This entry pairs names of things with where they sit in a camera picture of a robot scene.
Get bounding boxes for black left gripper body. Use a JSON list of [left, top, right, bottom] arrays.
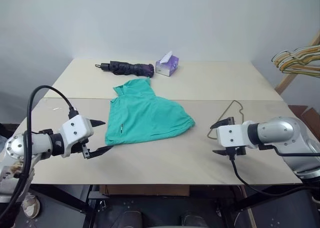
[[70, 138, 91, 160]]

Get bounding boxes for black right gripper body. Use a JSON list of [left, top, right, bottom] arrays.
[[224, 146, 247, 157]]

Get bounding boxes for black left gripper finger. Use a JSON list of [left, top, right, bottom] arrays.
[[87, 145, 111, 160], [89, 118, 107, 129]]

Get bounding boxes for olive wire hanger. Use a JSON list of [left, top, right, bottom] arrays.
[[206, 100, 244, 140]]

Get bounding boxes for green shorts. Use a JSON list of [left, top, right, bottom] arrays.
[[104, 78, 196, 146]]

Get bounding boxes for brown cardboard sheet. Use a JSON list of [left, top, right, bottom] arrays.
[[99, 184, 191, 196]]

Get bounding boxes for folded dark purple umbrella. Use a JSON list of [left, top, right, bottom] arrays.
[[94, 60, 155, 78]]

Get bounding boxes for wooden clothes rack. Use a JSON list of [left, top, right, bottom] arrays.
[[274, 29, 320, 95]]

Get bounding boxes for white sneaker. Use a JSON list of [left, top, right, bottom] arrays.
[[21, 191, 41, 219]]

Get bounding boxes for purple tissue box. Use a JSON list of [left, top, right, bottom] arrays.
[[155, 55, 180, 77]]

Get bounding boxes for brown wooden board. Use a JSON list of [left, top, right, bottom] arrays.
[[287, 104, 320, 126]]

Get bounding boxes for white tissue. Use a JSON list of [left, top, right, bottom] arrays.
[[159, 51, 174, 63]]

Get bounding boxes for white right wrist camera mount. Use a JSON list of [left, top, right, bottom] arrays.
[[215, 121, 249, 149]]

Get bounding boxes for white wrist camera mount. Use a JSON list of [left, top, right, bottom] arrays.
[[58, 114, 95, 159], [215, 121, 249, 149]]

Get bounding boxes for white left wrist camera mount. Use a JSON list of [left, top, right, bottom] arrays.
[[58, 114, 95, 159]]

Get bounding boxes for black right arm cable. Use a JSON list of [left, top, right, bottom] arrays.
[[228, 144, 320, 197]]

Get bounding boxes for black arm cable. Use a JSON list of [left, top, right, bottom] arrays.
[[0, 85, 80, 223], [228, 144, 320, 197]]

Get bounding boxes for black metal table frame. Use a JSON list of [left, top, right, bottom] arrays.
[[29, 184, 320, 228]]

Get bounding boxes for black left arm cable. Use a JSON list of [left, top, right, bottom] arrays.
[[0, 85, 80, 223]]

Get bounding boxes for orange wire hanger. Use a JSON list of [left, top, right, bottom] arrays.
[[279, 51, 320, 75], [282, 53, 320, 77]]

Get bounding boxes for white wire hanger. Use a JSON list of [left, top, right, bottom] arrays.
[[271, 47, 320, 65], [276, 45, 320, 63]]

